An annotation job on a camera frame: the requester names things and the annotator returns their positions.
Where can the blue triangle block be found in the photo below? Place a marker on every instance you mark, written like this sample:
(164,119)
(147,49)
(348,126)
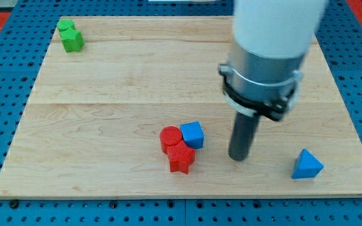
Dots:
(306,166)

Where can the green circle block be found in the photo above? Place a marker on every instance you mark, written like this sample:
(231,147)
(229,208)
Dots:
(65,24)

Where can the green star block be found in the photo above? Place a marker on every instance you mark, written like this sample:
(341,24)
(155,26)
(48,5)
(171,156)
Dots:
(72,40)

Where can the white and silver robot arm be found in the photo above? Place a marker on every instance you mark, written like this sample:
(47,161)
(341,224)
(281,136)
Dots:
(271,38)

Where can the red circle block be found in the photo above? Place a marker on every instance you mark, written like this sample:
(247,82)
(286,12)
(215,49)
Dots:
(169,136)

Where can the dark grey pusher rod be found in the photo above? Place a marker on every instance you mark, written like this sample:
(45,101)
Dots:
(243,134)

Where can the wooden board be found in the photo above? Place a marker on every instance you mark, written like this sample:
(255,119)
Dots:
(90,129)

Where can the red star block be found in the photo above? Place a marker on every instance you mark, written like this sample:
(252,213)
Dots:
(180,157)

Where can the blue cube block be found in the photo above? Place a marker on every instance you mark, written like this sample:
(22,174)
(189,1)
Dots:
(193,134)

